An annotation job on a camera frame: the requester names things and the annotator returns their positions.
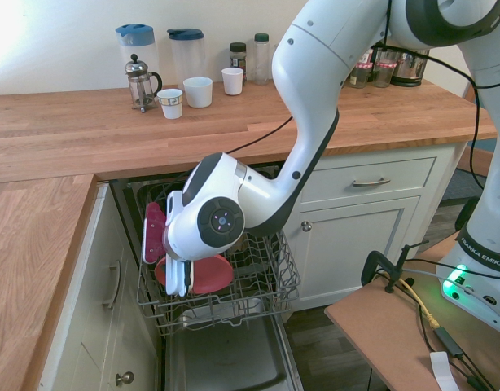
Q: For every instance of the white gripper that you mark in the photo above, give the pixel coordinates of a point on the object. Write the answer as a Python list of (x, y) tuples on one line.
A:
[(174, 277)]

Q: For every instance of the black table clamp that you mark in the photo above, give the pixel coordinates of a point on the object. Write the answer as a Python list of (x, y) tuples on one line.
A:
[(370, 264)]

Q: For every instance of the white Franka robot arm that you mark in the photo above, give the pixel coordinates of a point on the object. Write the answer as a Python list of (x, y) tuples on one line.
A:
[(315, 61)]

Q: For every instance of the white paper label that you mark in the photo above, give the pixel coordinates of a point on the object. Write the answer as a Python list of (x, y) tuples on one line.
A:
[(443, 370)]

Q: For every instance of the white cabinet beside dishwasher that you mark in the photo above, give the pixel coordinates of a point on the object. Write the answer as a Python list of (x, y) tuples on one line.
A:
[(356, 252)]

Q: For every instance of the small patterned white cup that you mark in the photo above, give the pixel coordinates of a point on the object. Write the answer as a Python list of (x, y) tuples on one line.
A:
[(169, 105)]

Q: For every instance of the glass french press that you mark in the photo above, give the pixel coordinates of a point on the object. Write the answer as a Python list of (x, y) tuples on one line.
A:
[(142, 87)]

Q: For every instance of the plain white cup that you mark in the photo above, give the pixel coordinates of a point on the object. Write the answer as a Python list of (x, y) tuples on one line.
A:
[(232, 82)]

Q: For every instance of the dishwasher body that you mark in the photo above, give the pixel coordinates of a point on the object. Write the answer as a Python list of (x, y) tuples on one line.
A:
[(128, 203)]

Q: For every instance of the clear jar with green lid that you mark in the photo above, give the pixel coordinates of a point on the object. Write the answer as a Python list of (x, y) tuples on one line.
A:
[(261, 61)]

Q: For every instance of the jar with red checked lid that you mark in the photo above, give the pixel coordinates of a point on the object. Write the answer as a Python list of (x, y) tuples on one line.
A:
[(360, 75), (384, 75)]

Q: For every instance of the red plate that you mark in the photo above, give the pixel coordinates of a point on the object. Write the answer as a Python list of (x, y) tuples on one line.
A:
[(211, 275)]

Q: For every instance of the pitcher with light blue lid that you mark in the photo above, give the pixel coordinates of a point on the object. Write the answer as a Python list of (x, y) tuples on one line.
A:
[(136, 53)]

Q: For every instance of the stainless dishwasher door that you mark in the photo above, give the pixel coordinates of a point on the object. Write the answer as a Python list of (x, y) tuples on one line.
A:
[(225, 358)]

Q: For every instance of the round metal cabinet knob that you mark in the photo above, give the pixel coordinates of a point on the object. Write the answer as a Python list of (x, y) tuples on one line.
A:
[(305, 226), (124, 379)]

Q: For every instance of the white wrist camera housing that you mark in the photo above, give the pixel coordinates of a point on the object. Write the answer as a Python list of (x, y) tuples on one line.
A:
[(172, 207)]

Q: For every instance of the jar with black lid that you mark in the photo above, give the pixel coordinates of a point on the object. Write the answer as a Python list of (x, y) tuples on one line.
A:
[(238, 59)]

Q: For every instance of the grey floor mat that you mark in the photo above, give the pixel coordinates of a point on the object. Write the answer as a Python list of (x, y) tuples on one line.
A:
[(461, 183)]

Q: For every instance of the brown robot mounting board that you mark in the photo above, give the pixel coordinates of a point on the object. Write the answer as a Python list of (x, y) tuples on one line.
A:
[(376, 326)]

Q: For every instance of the pitcher with dark blue lid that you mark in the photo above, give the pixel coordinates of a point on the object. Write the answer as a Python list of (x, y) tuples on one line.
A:
[(187, 57)]

